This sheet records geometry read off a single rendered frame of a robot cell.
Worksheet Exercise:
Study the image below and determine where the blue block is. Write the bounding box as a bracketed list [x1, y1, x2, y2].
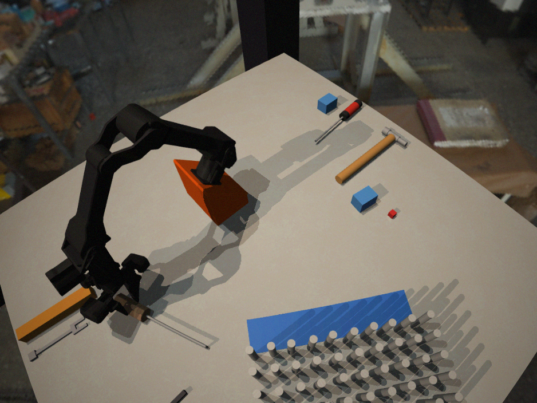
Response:
[351, 186, 378, 213]
[317, 93, 337, 114]

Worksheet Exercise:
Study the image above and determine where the blue flat strip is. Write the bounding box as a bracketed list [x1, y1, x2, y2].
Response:
[247, 290, 412, 353]

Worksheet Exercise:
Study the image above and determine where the orange rectangular bar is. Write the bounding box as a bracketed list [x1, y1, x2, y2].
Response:
[15, 287, 97, 343]

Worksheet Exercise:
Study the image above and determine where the wooden-handled hammer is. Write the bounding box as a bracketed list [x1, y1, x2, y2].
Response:
[335, 127, 407, 184]

